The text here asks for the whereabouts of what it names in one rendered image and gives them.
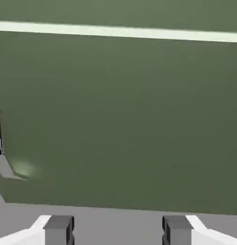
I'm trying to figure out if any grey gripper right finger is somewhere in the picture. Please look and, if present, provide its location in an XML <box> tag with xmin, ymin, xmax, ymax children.
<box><xmin>161</xmin><ymin>214</ymin><xmax>237</xmax><ymax>245</ymax></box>

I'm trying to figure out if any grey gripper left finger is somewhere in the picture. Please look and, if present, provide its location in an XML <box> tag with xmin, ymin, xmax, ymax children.
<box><xmin>0</xmin><ymin>214</ymin><xmax>75</xmax><ymax>245</ymax></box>

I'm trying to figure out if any green cabinet door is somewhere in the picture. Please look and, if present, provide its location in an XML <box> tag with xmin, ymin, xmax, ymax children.
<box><xmin>0</xmin><ymin>30</ymin><xmax>237</xmax><ymax>216</ymax></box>
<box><xmin>0</xmin><ymin>0</ymin><xmax>237</xmax><ymax>33</ymax></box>

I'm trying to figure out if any green cabinet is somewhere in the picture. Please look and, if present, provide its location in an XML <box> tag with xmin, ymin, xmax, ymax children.
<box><xmin>0</xmin><ymin>0</ymin><xmax>237</xmax><ymax>216</ymax></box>

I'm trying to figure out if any shiny curved metal handle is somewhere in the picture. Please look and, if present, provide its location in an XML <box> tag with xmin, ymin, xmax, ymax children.
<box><xmin>0</xmin><ymin>109</ymin><xmax>28</xmax><ymax>181</ymax></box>

